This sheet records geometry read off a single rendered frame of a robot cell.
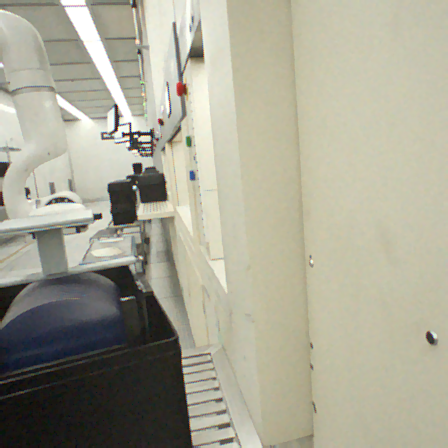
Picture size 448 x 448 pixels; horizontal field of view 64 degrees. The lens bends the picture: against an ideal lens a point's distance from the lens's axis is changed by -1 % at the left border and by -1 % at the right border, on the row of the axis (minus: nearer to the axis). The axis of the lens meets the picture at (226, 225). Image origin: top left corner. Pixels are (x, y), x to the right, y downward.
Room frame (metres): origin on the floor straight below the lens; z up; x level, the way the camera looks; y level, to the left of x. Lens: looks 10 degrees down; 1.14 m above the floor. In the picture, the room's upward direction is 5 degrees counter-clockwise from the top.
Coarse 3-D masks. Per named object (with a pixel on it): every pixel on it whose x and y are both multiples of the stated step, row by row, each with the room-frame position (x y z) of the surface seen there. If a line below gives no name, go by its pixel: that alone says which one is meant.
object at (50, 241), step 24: (48, 216) 0.51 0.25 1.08; (72, 216) 0.49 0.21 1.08; (48, 240) 0.48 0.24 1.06; (48, 264) 0.48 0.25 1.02; (96, 264) 0.51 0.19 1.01; (120, 264) 0.52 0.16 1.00; (0, 288) 0.55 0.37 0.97; (120, 288) 0.62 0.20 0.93; (144, 288) 0.45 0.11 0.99; (0, 312) 0.55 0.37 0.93; (144, 312) 0.44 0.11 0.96; (144, 336) 0.46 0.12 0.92; (72, 360) 0.41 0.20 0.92
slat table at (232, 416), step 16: (192, 352) 0.69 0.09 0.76; (208, 352) 0.68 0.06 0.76; (224, 352) 0.67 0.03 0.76; (192, 368) 0.63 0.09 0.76; (208, 368) 0.62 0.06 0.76; (224, 368) 0.62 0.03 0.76; (208, 384) 0.57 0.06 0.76; (224, 384) 0.57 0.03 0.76; (192, 400) 0.53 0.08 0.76; (208, 400) 0.53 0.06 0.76; (224, 400) 0.54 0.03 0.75; (240, 400) 0.52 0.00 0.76; (192, 416) 0.49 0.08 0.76; (224, 416) 0.49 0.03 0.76; (240, 416) 0.48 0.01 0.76; (192, 432) 0.46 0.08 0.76; (208, 432) 0.46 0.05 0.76; (224, 432) 0.45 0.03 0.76; (240, 432) 0.45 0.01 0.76; (256, 432) 0.45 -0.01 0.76
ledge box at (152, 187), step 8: (144, 176) 3.38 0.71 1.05; (152, 176) 3.39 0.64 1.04; (160, 176) 3.39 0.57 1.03; (144, 184) 3.37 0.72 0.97; (152, 184) 3.37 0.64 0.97; (160, 184) 3.39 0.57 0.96; (144, 192) 3.37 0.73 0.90; (152, 192) 3.38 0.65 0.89; (160, 192) 3.39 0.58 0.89; (144, 200) 3.38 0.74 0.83; (152, 200) 3.39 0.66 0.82; (160, 200) 3.40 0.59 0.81
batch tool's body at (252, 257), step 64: (192, 0) 0.79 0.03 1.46; (256, 0) 0.30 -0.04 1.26; (192, 64) 0.98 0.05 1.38; (256, 64) 0.30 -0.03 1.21; (192, 128) 1.06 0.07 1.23; (256, 128) 0.30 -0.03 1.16; (256, 192) 0.30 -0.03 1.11; (256, 256) 0.30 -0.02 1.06; (256, 320) 0.30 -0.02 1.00; (256, 384) 0.30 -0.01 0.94
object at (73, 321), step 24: (24, 312) 0.41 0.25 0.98; (48, 312) 0.42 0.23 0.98; (72, 312) 0.43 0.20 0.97; (96, 312) 0.44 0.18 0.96; (120, 312) 0.45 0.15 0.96; (0, 336) 0.40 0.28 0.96; (24, 336) 0.41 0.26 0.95; (48, 336) 0.42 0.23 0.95; (72, 336) 0.43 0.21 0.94; (96, 336) 0.44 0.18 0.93; (120, 336) 0.45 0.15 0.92; (0, 360) 0.40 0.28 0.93; (24, 360) 0.41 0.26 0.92; (48, 360) 0.42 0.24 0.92
